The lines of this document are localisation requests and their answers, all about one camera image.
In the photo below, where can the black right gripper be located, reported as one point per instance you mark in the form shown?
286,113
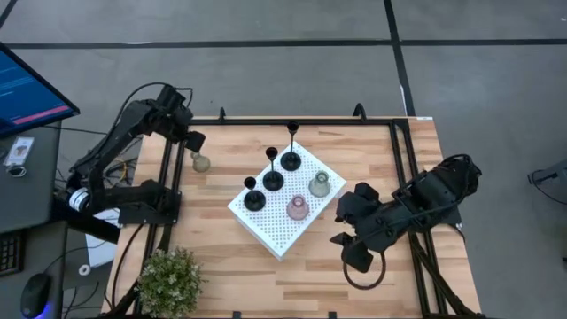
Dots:
376,228

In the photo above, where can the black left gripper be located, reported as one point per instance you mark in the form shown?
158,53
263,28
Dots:
170,115

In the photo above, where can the green ribbed glass candle holder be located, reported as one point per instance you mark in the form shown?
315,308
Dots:
319,186

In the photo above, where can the pink ribbed glass candle holder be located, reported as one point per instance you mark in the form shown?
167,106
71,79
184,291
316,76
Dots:
297,209

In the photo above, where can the short black candlestick holder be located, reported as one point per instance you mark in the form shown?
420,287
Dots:
254,201

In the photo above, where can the medium black candlestick holder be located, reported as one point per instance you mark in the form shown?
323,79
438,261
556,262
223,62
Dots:
273,181

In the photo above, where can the tall black candlestick holder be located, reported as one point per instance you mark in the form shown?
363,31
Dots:
291,161

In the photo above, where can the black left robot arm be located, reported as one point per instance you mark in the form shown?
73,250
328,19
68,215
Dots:
133,116

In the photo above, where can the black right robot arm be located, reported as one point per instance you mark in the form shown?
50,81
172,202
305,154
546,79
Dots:
434,190

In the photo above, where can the white perforated metal shelf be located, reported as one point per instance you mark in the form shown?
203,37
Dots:
274,221

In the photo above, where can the white label sticker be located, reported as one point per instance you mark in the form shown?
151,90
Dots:
424,118

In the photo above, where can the white paper sheet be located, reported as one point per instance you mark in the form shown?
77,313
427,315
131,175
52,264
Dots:
101,248

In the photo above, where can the green artificial potted plant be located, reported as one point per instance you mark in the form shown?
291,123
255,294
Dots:
170,283

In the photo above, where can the white tape roll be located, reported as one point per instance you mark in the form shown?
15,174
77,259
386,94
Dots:
84,269

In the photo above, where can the grey side desk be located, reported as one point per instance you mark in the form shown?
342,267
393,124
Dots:
31,199

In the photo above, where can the white card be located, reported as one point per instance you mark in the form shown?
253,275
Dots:
19,150

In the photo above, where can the monitor with blue screen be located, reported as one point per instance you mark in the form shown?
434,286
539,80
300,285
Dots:
22,97

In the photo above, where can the grey stand base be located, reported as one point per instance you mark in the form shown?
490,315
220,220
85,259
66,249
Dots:
549,173

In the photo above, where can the black keyboard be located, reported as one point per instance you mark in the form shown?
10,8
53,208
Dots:
10,253

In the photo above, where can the black computer mouse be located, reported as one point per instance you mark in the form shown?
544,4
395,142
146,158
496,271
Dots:
35,294

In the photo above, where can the black metal table frame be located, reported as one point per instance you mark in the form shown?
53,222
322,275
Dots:
266,121

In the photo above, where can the black diagonal frame strut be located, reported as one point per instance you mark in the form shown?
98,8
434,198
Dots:
443,283

